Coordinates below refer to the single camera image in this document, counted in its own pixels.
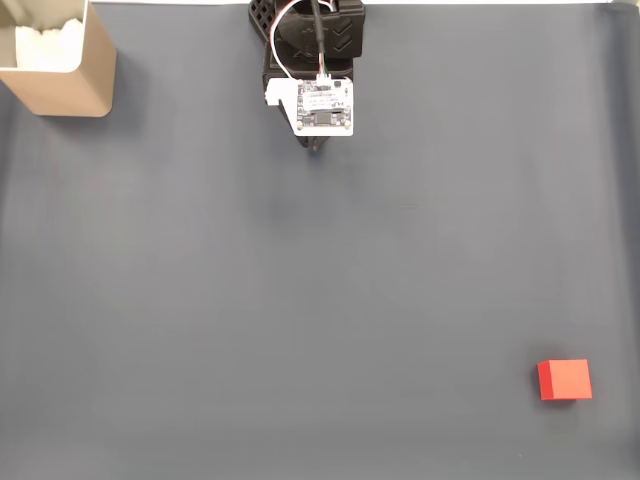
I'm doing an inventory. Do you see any white red gripper servo cable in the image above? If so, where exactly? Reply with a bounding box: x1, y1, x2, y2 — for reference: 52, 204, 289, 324
269, 0, 342, 81

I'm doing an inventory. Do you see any red cube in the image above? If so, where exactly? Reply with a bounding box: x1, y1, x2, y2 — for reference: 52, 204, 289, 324
537, 358, 594, 402

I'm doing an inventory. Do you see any dark grey table mat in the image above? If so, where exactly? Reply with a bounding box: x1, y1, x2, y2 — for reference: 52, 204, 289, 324
0, 2, 640, 480

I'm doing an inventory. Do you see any beige rounded box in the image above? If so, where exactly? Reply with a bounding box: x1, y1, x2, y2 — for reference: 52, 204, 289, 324
0, 0, 118, 119

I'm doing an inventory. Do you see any white camera circuit board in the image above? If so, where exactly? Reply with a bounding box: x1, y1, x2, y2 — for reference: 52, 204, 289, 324
263, 74, 355, 138

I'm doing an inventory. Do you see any black camera cable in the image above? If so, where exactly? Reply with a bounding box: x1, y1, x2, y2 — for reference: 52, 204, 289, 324
308, 0, 327, 76

